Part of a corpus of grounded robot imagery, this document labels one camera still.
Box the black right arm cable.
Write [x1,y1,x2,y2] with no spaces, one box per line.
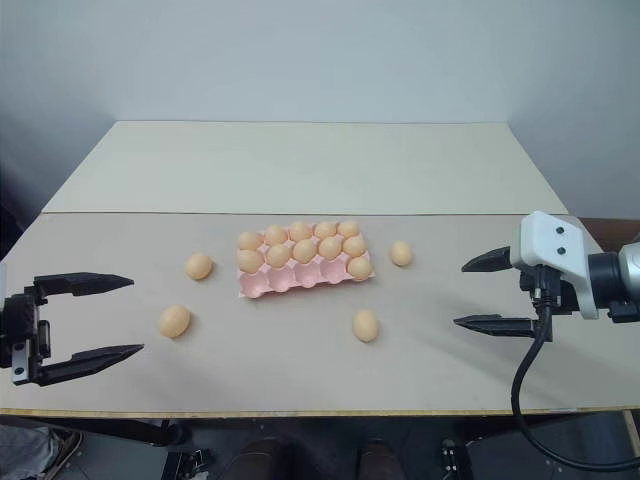
[510,267,640,473]

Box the grey shoe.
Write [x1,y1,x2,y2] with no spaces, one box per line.
[0,424,84,480]

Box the black clamp under table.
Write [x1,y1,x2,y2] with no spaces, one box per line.
[438,437,471,480]
[160,448,214,480]

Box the dark brown rounded shape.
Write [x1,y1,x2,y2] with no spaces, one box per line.
[234,436,297,480]

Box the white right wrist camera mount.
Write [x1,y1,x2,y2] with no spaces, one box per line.
[509,210,600,321]

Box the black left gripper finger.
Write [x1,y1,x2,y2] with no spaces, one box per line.
[32,271,136,302]
[36,343,146,388]

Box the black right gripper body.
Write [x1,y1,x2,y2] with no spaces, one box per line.
[517,264,582,343]

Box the pink egg tray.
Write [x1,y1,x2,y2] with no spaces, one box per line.
[235,222,377,302]

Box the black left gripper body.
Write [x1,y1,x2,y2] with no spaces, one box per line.
[0,283,53,386]

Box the black table frame bar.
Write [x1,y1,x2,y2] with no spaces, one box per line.
[47,418,194,448]

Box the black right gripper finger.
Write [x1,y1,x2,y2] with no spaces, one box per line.
[460,244,514,274]
[452,313,541,338]

